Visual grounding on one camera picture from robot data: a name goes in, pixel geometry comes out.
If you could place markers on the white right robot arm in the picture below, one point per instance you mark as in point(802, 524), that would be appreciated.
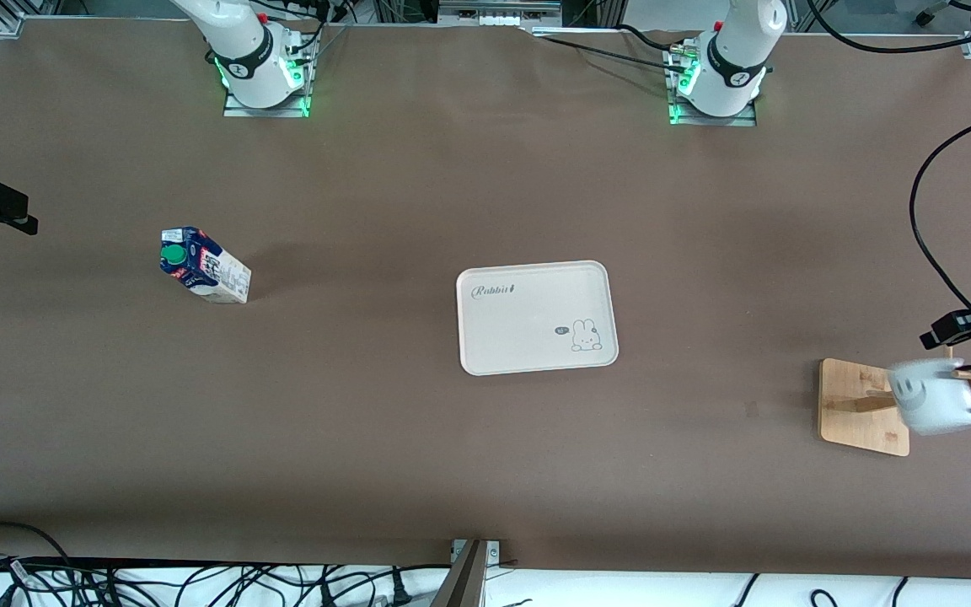
point(241, 51)

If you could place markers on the white sheet below table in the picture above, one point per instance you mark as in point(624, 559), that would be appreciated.
point(620, 592)

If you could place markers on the aluminium profile post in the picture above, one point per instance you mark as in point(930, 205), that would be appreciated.
point(469, 586)

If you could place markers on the cream rabbit print tray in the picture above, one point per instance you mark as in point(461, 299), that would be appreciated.
point(528, 329)

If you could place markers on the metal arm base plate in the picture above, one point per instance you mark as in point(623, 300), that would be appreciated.
point(709, 120)
point(237, 105)

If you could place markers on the blue white milk carton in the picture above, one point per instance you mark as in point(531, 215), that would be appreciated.
point(216, 274)

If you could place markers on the grey metal rack device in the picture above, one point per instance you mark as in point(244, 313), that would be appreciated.
point(498, 10)

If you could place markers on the wooden mug tree stand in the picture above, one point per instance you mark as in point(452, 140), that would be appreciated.
point(861, 430)

